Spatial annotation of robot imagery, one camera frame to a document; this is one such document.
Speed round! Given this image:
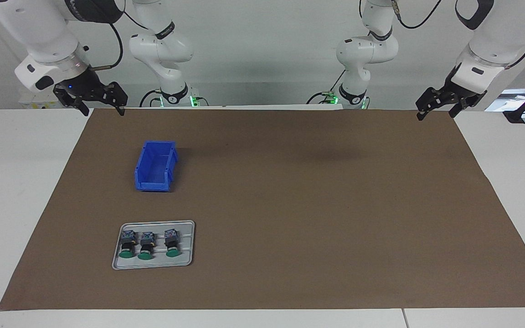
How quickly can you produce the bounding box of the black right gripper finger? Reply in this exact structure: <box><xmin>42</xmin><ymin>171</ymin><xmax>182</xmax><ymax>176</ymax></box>
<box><xmin>54</xmin><ymin>87</ymin><xmax>90</xmax><ymax>117</ymax></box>
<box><xmin>100</xmin><ymin>82</ymin><xmax>129</xmax><ymax>115</ymax></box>

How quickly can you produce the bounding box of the green push button switch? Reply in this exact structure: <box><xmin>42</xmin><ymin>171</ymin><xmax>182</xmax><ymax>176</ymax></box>
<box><xmin>118</xmin><ymin>229</ymin><xmax>138</xmax><ymax>260</ymax></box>
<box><xmin>163</xmin><ymin>228</ymin><xmax>182</xmax><ymax>258</ymax></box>
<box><xmin>137</xmin><ymin>231</ymin><xmax>156</xmax><ymax>261</ymax></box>

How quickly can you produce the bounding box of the white cardboard box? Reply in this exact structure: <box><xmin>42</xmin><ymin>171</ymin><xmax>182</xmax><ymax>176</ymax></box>
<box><xmin>19</xmin><ymin>90</ymin><xmax>62</xmax><ymax>109</ymax></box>

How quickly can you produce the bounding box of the white crumpled plastic sheet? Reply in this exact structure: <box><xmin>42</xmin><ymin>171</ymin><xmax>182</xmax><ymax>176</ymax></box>
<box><xmin>486</xmin><ymin>89</ymin><xmax>525</xmax><ymax>123</ymax></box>

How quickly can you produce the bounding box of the blue plastic storage bin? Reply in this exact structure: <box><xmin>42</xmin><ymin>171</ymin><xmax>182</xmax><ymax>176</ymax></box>
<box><xmin>134</xmin><ymin>140</ymin><xmax>179</xmax><ymax>192</ymax></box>

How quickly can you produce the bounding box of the grey metal tray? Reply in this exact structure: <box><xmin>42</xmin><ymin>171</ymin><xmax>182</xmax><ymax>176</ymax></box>
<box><xmin>111</xmin><ymin>220</ymin><xmax>196</xmax><ymax>270</ymax></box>

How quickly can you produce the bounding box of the brown table mat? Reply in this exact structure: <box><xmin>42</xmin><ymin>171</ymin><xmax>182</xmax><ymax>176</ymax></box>
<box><xmin>0</xmin><ymin>108</ymin><xmax>525</xmax><ymax>311</ymax></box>

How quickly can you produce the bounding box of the black right arm base cable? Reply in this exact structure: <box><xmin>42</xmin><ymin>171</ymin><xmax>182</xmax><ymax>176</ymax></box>
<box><xmin>139</xmin><ymin>89</ymin><xmax>208</xmax><ymax>108</ymax></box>

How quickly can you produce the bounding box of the black arm base cable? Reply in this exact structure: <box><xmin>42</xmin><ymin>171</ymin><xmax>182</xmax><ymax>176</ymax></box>
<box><xmin>306</xmin><ymin>68</ymin><xmax>347</xmax><ymax>106</ymax></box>
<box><xmin>139</xmin><ymin>89</ymin><xmax>208</xmax><ymax>108</ymax></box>

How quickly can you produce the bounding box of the black left arm base cable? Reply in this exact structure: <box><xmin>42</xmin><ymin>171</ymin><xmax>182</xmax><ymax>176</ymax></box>
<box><xmin>306</xmin><ymin>68</ymin><xmax>347</xmax><ymax>106</ymax></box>

